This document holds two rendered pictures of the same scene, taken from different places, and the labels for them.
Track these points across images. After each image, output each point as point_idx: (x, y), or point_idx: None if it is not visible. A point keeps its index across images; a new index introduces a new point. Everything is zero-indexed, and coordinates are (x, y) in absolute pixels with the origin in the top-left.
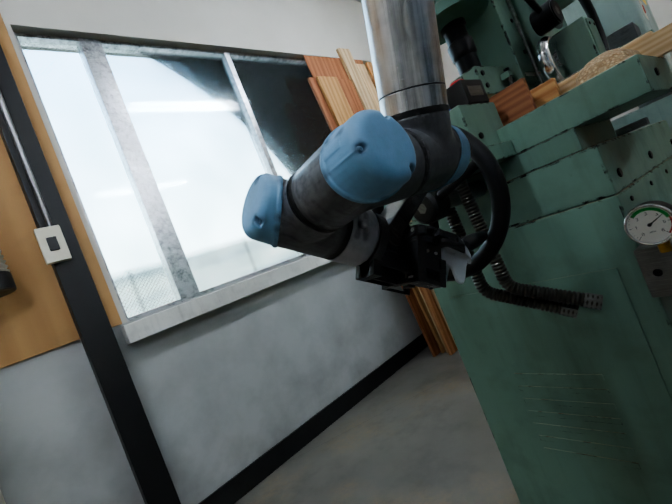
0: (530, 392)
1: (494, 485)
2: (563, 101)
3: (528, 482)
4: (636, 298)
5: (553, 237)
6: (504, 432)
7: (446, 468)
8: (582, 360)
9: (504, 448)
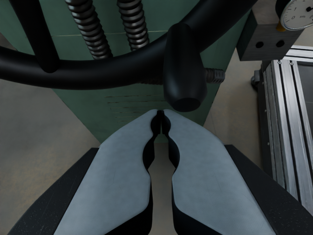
0: (116, 105)
1: (77, 131)
2: None
3: (105, 135)
4: (219, 52)
5: None
6: (92, 122)
7: (40, 129)
8: (160, 88)
9: (91, 127)
